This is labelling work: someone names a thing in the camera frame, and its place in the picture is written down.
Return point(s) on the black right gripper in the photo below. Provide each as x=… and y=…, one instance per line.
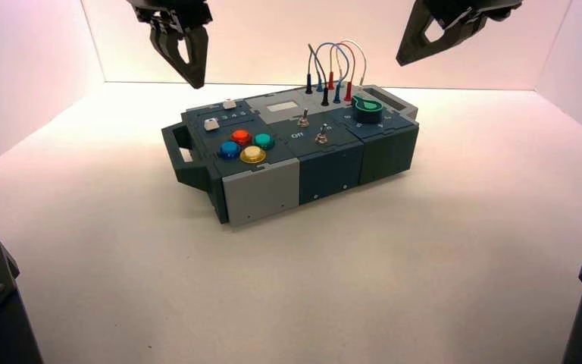
x=477, y=7

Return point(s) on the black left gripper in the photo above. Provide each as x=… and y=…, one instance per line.
x=175, y=11

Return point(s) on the white slider knob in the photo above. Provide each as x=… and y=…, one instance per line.
x=211, y=124
x=229, y=104

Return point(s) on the green rotary knob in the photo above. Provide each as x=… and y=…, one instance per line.
x=367, y=111

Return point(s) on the orange round push button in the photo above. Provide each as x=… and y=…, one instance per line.
x=241, y=136

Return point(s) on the blue round push button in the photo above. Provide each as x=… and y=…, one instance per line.
x=229, y=149

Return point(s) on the teal round push button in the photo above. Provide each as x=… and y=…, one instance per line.
x=263, y=141

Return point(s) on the yellow round push button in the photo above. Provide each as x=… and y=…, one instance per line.
x=252, y=155

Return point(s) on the teal and grey control box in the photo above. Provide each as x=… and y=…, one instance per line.
x=328, y=166

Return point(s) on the metal toggle switch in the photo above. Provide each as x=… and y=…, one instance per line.
x=322, y=137
x=303, y=120

